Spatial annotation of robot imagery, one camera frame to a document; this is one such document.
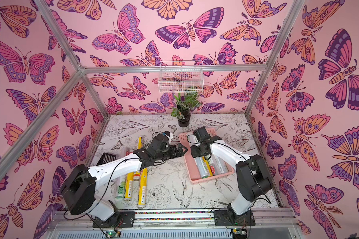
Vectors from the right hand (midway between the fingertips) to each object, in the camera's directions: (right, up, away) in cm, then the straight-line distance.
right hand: (192, 152), depth 90 cm
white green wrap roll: (+5, -7, -9) cm, 12 cm away
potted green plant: (-5, +30, +5) cm, 31 cm away
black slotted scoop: (-54, -4, +4) cm, 55 cm away
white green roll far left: (-39, -18, -10) cm, 44 cm away
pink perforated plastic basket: (-4, +6, +10) cm, 12 cm away
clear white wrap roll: (+16, -7, -3) cm, 18 cm away
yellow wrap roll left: (-36, -17, -9) cm, 40 cm away
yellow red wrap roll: (+9, -8, -3) cm, 12 cm away
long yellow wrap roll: (-35, +5, +10) cm, 37 cm away
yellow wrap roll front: (-28, -18, -9) cm, 34 cm away
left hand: (-5, +3, -9) cm, 11 cm away
